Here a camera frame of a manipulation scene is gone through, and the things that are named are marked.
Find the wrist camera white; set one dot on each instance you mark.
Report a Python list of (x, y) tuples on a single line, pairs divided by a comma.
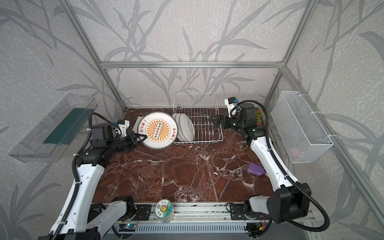
[(232, 104), (123, 125)]

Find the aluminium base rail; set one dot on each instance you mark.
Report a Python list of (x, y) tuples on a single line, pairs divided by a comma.
[(195, 218)]

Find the left green circuit board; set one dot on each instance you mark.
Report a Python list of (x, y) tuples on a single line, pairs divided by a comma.
[(127, 227)]

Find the purple scoop pink handle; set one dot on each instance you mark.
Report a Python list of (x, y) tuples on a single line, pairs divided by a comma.
[(256, 169)]

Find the pink object in basket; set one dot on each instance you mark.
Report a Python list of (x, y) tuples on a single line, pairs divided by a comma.
[(295, 153)]

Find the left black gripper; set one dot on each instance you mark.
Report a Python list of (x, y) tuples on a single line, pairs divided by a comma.
[(132, 138)]

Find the round tape roll green label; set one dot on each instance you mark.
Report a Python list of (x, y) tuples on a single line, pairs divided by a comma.
[(164, 211)]

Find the clear plastic wall shelf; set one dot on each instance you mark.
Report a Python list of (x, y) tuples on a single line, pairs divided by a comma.
[(48, 141)]

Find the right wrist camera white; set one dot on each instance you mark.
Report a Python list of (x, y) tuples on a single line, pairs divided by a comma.
[(232, 104)]

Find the white wire dish rack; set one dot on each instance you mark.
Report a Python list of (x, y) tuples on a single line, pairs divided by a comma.
[(198, 107)]

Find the white mesh wall basket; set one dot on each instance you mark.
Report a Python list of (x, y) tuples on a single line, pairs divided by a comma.
[(299, 127)]

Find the round white plate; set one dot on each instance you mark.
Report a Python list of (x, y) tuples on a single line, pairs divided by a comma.
[(188, 128), (160, 129), (180, 133), (176, 117)]

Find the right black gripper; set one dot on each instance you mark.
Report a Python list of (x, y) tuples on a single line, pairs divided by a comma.
[(221, 121)]

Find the white pot artificial flowers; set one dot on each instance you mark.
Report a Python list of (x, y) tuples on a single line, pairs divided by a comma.
[(259, 116)]

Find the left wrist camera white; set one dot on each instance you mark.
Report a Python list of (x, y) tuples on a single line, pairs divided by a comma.
[(123, 125)]

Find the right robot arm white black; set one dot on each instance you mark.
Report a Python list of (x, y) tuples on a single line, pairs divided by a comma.
[(291, 199)]

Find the square white plate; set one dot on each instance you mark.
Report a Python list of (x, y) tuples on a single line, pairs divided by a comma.
[(137, 123)]

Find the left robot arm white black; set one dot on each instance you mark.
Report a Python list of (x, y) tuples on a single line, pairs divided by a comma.
[(73, 222)]

